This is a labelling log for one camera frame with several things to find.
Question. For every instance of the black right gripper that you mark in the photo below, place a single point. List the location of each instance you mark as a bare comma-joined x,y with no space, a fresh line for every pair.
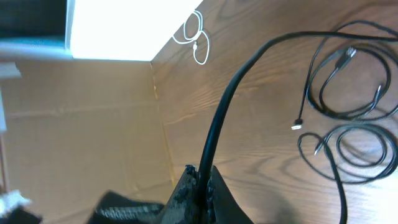
181,207

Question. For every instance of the cardboard side panel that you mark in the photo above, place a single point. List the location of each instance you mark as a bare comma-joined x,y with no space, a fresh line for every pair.
77,129

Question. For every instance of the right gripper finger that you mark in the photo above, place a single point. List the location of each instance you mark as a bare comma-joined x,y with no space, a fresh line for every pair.
222,207

